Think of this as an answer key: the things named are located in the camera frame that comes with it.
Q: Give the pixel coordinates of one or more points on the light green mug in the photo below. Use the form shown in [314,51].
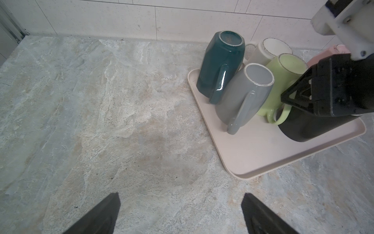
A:
[286,69]

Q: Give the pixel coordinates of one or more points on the black mug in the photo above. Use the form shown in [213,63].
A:
[301,126]

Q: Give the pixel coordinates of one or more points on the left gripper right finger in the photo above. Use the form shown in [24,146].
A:
[259,219]

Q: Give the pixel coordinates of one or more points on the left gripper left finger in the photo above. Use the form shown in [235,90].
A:
[99,220]

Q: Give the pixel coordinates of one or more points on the pink plastic tray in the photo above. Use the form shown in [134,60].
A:
[259,147]

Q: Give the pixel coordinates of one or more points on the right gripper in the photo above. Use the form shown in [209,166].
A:
[335,86]

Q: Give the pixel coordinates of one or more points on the white mug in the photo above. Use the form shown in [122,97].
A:
[264,51]

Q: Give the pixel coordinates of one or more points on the pink mug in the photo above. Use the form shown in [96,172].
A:
[336,49]

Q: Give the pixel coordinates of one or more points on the grey mug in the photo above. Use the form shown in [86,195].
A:
[244,96]

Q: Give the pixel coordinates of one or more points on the dark green mug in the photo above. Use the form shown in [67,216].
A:
[223,58]

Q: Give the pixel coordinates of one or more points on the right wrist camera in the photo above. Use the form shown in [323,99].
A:
[352,21]

